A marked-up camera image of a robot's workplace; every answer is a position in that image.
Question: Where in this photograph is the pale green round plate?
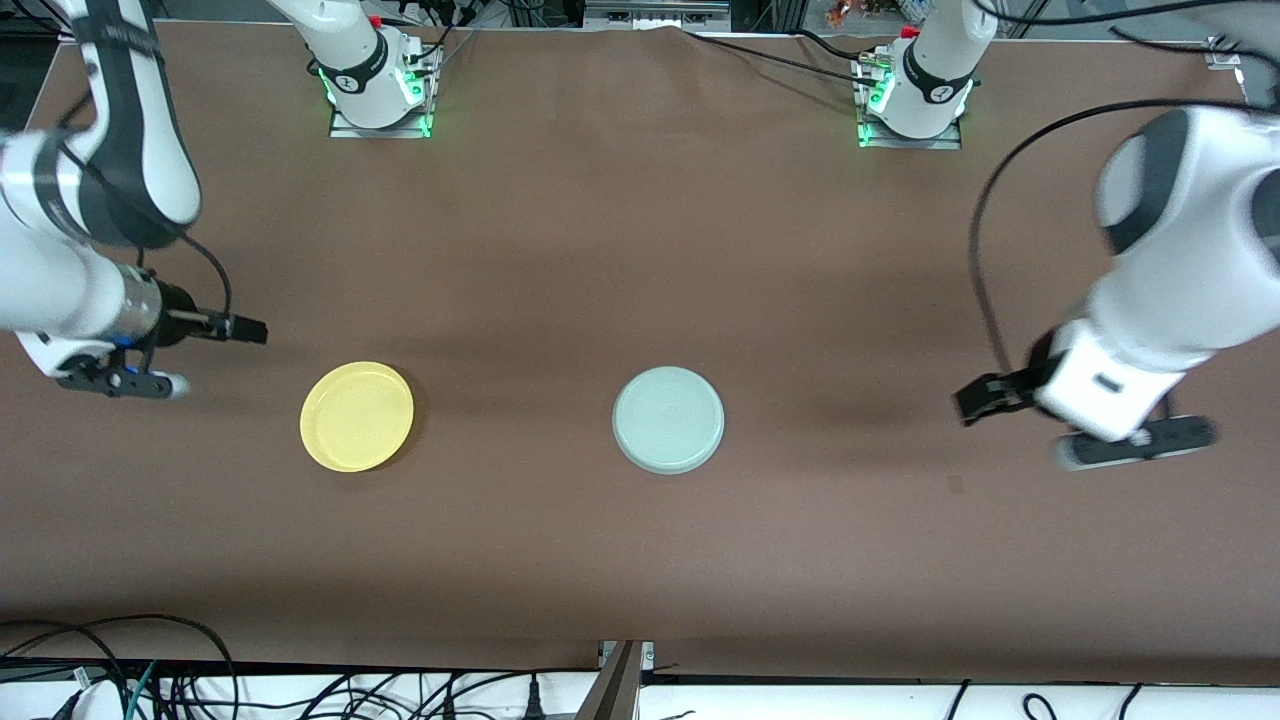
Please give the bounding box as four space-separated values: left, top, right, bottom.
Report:
612 366 726 475

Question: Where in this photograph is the long black table cable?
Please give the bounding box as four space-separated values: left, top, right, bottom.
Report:
683 28 881 89

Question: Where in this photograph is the grey metal fixture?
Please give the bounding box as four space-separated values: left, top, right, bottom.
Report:
583 0 733 31

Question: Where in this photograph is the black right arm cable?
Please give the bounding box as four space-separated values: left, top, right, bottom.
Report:
60 100 236 321

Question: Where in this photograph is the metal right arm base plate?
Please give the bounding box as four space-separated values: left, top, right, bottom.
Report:
328 45 443 140

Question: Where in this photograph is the black looped floor cable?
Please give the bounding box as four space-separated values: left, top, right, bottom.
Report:
0 614 239 720

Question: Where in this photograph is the black base power cable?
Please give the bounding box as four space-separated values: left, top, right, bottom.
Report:
405 0 479 76

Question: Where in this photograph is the green cable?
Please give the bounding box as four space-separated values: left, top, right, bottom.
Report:
125 660 161 720

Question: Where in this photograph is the short black table cable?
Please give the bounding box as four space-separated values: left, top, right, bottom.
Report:
795 28 886 63

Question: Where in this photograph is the yellow round plate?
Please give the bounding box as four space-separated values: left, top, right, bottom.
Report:
299 361 415 473

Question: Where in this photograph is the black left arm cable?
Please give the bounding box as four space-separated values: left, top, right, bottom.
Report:
967 97 1251 376

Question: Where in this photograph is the aluminium table profile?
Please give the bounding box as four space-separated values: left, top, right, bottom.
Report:
575 640 656 720

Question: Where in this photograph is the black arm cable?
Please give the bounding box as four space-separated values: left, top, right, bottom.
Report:
60 100 236 321
967 97 1251 376

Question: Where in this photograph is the white plug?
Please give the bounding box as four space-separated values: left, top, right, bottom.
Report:
65 678 129 720

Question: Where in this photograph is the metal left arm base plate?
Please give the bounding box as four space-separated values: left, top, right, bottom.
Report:
852 55 966 151

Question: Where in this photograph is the brown table cover sheet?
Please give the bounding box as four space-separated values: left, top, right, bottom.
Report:
0 20 1280 686

